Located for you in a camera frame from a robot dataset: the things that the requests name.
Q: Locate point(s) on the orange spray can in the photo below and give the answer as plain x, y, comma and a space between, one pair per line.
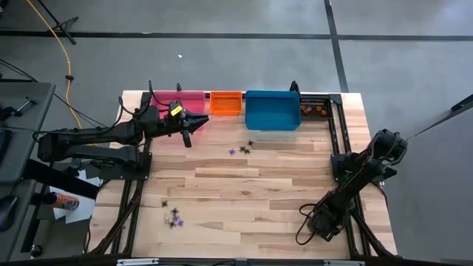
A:
66, 202

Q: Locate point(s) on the blue plastic bin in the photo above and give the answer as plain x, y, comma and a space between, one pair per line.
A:
273, 111

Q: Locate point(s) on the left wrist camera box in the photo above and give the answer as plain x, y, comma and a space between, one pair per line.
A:
176, 110

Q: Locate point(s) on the pink plastic bin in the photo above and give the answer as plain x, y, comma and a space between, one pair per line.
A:
194, 99

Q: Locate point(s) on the black plastic basket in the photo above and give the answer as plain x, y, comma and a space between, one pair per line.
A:
314, 115

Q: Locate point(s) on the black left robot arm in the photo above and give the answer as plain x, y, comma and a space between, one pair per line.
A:
92, 138

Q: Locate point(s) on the silver frame bracket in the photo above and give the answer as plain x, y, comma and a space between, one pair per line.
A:
136, 262
343, 263

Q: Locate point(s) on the pale green skull toy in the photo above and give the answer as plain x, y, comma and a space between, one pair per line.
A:
167, 220

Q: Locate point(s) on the black tripod stand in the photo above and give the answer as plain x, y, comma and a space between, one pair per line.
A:
59, 26

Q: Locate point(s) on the grey desk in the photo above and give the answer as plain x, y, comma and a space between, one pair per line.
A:
24, 162

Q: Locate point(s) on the orange plastic basket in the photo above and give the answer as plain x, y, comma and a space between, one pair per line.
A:
226, 105

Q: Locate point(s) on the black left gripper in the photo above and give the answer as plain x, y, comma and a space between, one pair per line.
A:
157, 123

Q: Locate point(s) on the black round caster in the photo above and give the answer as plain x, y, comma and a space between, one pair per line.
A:
36, 251

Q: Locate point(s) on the white paper sheets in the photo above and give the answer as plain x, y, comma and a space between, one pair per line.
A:
85, 210

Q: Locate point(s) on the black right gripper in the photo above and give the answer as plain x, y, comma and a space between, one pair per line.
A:
327, 223

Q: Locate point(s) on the black clamp tool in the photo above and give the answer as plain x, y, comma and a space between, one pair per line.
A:
26, 104

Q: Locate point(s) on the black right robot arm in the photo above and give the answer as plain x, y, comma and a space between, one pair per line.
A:
369, 166

